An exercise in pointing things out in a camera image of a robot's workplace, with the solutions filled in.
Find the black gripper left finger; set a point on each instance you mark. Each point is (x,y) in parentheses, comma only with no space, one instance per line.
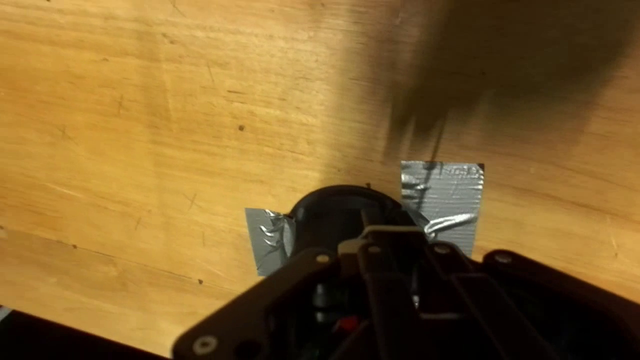
(277,318)

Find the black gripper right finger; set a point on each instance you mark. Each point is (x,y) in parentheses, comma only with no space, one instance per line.
(509,307)

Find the dark jar with purple lid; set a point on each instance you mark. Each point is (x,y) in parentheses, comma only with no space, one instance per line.
(343,218)

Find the grey duct tape patch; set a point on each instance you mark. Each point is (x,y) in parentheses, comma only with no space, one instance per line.
(441,196)

